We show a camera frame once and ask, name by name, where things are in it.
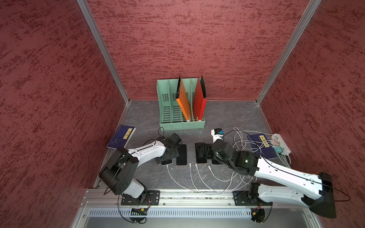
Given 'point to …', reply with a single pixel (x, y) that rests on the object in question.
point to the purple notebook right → (262, 145)
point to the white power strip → (276, 137)
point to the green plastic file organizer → (171, 117)
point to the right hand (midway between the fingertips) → (202, 149)
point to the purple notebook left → (121, 137)
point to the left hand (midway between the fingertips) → (168, 158)
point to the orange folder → (182, 99)
